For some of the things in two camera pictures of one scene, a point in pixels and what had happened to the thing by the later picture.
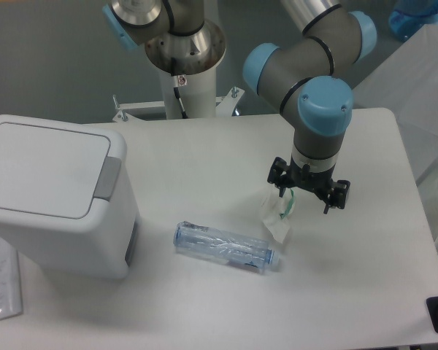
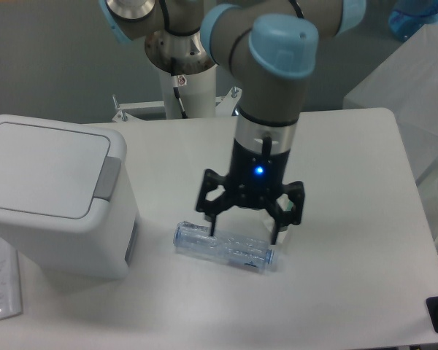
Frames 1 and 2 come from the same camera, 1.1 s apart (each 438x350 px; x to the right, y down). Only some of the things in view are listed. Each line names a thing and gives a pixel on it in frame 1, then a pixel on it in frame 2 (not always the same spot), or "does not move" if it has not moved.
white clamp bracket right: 225,108 does not move
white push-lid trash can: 62,193 does not move
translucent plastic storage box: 414,80 does not move
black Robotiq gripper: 282,175 → 255,179
